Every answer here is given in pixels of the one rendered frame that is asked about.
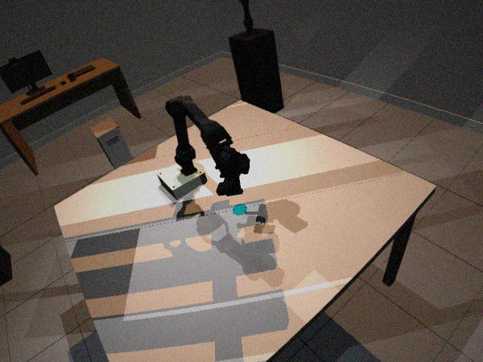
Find cyan circle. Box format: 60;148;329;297
233;204;247;215

